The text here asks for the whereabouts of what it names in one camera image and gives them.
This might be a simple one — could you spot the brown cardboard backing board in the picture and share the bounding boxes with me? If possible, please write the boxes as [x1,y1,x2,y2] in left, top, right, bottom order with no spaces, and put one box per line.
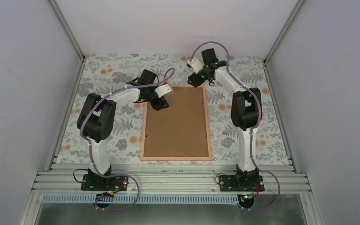
[143,87,210,158]

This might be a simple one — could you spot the pink wooden picture frame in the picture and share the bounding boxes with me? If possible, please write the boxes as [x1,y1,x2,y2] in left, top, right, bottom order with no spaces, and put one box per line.
[140,84,213,162]

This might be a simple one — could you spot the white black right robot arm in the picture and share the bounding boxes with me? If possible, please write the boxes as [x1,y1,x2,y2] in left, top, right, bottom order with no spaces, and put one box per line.
[187,48,262,191]

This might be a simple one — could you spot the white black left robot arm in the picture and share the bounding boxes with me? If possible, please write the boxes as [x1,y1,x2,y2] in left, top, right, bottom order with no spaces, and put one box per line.
[77,68,175,190]

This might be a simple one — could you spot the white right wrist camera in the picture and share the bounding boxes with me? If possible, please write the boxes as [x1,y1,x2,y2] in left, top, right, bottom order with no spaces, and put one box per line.
[187,58,203,74]

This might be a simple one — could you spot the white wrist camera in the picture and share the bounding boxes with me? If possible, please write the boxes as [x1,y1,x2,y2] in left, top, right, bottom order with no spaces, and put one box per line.
[187,58,203,74]
[154,84,173,98]

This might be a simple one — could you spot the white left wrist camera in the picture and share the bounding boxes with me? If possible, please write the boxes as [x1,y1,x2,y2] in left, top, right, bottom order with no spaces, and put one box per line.
[154,84,173,98]

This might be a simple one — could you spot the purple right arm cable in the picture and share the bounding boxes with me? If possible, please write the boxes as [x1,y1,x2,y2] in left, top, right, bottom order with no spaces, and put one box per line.
[190,41,282,212]

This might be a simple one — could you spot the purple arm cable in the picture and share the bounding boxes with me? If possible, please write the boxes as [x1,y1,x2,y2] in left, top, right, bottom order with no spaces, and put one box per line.
[190,41,282,212]
[79,67,176,212]

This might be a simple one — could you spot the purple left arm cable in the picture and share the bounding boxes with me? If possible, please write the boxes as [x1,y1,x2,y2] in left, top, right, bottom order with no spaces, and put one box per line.
[79,67,176,212]

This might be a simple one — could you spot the aluminium enclosure corner post left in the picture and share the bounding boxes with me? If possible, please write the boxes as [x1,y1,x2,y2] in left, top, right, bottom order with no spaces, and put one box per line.
[49,0,85,63]

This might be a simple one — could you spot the aluminium enclosure corner post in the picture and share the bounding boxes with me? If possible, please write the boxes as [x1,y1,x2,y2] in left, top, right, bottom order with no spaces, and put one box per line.
[264,0,305,66]
[49,0,85,63]

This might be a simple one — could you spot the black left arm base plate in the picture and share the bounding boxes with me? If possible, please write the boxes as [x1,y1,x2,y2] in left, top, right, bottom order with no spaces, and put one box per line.
[81,174,128,192]

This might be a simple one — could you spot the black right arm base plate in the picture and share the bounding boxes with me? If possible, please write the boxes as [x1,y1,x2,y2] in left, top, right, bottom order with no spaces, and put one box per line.
[217,174,265,192]

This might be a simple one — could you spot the aluminium enclosure corner post right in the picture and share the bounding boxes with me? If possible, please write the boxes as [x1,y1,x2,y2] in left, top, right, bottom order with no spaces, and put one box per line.
[264,0,305,66]

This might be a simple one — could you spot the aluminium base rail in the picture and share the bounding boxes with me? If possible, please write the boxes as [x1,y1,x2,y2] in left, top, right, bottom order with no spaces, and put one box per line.
[31,170,312,194]

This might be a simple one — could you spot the perforated grey cable tray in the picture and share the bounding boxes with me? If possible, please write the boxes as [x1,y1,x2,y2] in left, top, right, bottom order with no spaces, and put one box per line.
[41,193,240,205]

